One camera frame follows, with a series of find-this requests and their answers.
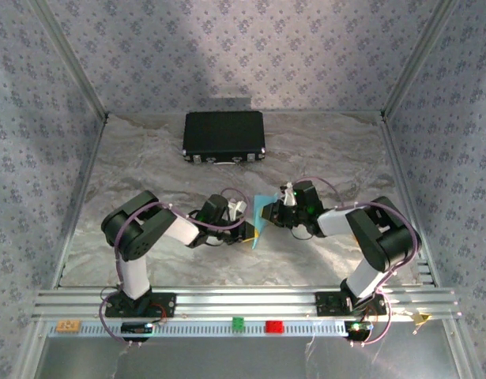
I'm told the light blue cloth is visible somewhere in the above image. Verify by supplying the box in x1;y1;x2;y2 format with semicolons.
250;193;277;250

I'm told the black case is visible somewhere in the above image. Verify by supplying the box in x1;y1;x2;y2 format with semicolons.
182;111;267;165

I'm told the yellow pyramid block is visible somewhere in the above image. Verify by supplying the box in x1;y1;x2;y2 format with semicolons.
409;311;434;327

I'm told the aluminium mounting rail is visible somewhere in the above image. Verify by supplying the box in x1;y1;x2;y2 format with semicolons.
31;287;464;321

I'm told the aluminium frame side rail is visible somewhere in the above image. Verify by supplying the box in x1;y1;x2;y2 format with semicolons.
51;116;109;287
379;116;437;287

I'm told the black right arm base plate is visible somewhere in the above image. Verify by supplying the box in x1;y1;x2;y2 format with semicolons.
314;291;388;317

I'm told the white slotted cable duct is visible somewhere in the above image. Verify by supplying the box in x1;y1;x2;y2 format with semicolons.
47;319;346;339

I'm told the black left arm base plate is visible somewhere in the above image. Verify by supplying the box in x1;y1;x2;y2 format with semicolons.
103;291;177;319

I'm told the red wire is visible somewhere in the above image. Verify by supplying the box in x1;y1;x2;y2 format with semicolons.
149;302;168;327

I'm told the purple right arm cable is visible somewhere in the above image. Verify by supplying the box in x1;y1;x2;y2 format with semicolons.
293;176;424;348

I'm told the aluminium frame post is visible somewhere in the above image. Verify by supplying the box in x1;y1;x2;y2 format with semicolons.
380;0;461;119
31;0;110;119

